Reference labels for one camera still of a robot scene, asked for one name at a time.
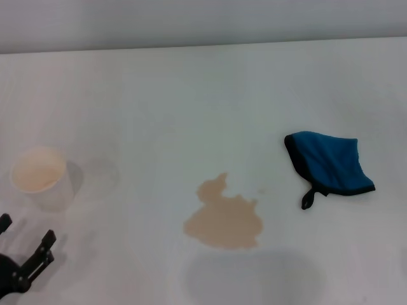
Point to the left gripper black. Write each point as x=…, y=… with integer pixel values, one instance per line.
x=9, y=271

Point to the white paper cup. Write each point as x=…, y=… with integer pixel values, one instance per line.
x=41, y=178

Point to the blue rag with black trim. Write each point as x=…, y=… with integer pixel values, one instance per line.
x=330, y=162

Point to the brown water stain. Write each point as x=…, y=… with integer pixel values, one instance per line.
x=222, y=222

